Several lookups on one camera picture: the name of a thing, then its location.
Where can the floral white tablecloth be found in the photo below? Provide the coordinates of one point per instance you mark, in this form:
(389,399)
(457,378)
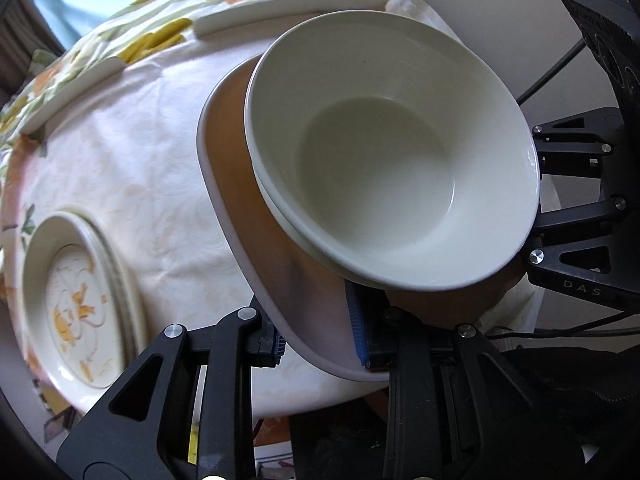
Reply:
(125,154)

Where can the green striped floral blanket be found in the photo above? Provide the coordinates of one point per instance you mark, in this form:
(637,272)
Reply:
(125,25)

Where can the small floral rimmed plate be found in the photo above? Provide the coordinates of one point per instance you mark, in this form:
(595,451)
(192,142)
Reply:
(83,313)

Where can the beige curtain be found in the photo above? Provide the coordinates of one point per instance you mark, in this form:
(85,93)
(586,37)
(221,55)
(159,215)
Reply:
(23,30)

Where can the pink square plate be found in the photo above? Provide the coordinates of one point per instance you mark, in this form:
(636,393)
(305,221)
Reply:
(305,299)

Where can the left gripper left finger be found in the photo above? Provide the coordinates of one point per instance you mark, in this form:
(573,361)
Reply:
(182,409)

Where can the white bed tray table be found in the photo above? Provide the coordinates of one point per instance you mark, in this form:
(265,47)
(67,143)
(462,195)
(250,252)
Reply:
(79,74)

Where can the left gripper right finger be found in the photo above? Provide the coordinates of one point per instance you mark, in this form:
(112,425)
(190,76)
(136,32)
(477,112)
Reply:
(457,407)

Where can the white ceramic bowl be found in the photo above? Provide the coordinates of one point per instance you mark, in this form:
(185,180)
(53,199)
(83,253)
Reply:
(390,152)

